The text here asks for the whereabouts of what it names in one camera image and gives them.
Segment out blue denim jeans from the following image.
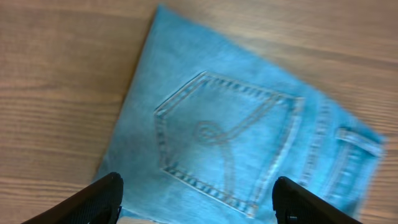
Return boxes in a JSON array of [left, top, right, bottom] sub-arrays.
[[96, 6, 384, 223]]

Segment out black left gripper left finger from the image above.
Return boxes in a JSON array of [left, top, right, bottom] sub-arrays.
[[22, 172, 124, 224]]

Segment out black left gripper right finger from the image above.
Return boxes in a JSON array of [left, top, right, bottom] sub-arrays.
[[272, 176, 362, 224]]

